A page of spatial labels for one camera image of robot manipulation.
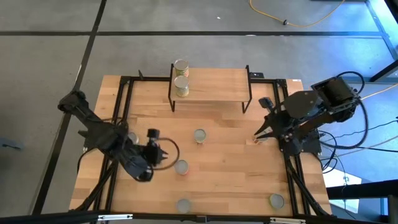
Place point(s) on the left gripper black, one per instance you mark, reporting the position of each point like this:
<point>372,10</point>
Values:
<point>152,154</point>

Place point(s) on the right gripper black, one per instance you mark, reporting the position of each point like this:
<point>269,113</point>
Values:
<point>278,124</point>

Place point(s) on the red swirl pattern can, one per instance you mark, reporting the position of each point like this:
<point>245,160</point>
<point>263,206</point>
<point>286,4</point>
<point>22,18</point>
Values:
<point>181,167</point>

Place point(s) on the short yellow green can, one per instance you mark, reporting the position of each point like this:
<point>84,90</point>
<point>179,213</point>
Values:
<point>276,201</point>
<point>200,135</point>

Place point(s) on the Carrots label can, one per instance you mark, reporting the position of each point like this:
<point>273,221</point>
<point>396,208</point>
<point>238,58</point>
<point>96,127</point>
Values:
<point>181,84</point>

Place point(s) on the green Oranges label can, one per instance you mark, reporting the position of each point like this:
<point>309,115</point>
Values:
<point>181,66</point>

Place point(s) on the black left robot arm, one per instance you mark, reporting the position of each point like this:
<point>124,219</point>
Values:
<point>102,133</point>

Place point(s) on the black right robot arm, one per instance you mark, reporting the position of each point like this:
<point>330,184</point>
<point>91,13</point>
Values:
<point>311,105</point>

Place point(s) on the teal can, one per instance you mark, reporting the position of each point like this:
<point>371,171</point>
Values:
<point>183,205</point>

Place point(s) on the small black device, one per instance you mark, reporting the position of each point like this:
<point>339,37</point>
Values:
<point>257,75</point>

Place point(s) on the white floor panel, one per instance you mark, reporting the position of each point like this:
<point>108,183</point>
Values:
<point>339,183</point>

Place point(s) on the black floor beam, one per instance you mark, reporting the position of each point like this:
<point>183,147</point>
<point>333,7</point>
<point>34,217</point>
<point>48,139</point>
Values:
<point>367,189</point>

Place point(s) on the black beam along table edge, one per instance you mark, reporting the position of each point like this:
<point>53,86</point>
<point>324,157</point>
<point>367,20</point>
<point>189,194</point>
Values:
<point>62,217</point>

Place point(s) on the black metal desk stand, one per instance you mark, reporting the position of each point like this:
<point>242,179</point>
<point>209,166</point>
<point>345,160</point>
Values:
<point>385,80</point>

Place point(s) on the wooden shelf with black frame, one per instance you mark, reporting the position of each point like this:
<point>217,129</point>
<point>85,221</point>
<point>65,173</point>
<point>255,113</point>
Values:
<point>217,84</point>

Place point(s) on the black aluminium table frame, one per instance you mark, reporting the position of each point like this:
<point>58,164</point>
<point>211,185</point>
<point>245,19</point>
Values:
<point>149,78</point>

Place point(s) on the silver metal bracket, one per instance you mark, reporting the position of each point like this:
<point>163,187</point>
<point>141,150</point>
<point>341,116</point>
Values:
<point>115,216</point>
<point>287,220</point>

